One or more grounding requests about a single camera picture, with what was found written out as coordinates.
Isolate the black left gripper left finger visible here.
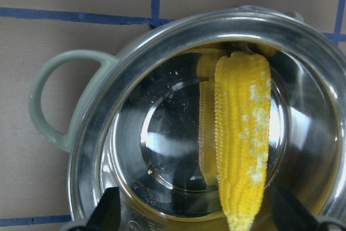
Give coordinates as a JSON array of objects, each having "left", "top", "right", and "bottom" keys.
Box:
[{"left": 61, "top": 187, "right": 121, "bottom": 230}]

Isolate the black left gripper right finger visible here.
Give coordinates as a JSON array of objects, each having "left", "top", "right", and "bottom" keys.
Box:
[{"left": 272, "top": 186, "right": 345, "bottom": 230}]

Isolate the yellow corn cob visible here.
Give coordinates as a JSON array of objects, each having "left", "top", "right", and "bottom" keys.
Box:
[{"left": 196, "top": 50, "right": 271, "bottom": 230}]

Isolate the pale green steel pot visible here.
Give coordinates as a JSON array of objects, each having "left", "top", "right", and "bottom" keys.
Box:
[{"left": 29, "top": 6, "right": 345, "bottom": 230}]

